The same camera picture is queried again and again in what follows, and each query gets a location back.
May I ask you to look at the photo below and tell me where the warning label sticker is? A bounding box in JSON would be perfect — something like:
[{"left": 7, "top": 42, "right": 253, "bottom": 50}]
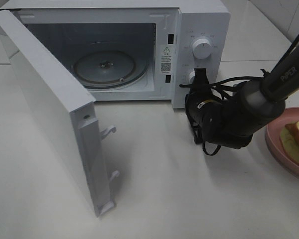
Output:
[{"left": 159, "top": 44, "right": 174, "bottom": 74}]

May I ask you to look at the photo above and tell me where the pink plate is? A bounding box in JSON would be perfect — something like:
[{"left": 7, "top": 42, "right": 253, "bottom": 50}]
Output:
[{"left": 265, "top": 107, "right": 299, "bottom": 177}]

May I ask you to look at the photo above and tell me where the black right camera cable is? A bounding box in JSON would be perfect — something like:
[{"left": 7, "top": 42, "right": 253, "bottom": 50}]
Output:
[{"left": 179, "top": 22, "right": 299, "bottom": 156}]

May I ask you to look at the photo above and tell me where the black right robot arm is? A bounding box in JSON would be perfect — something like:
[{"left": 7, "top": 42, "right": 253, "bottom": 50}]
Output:
[{"left": 180, "top": 34, "right": 299, "bottom": 156}]

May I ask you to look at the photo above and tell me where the upper white microwave knob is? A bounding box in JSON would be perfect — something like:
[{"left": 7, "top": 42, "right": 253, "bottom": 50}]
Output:
[{"left": 192, "top": 37, "right": 212, "bottom": 59}]

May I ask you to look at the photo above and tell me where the lower white microwave knob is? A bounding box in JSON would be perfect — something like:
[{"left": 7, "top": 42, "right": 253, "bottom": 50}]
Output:
[{"left": 188, "top": 71, "right": 195, "bottom": 84}]

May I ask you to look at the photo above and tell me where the white microwave oven body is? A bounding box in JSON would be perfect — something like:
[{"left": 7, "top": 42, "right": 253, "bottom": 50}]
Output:
[{"left": 0, "top": 6, "right": 230, "bottom": 109}]

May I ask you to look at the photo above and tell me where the white microwave knob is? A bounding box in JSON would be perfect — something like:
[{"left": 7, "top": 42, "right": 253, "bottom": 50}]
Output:
[
  {"left": 192, "top": 37, "right": 212, "bottom": 59},
  {"left": 188, "top": 71, "right": 195, "bottom": 84}
]

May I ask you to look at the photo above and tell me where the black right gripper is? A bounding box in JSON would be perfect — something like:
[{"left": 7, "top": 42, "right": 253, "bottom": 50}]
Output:
[{"left": 185, "top": 68, "right": 229, "bottom": 144}]

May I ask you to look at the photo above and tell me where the white microwave door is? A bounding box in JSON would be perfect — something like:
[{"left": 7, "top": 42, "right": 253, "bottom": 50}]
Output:
[{"left": 0, "top": 10, "right": 119, "bottom": 217}]

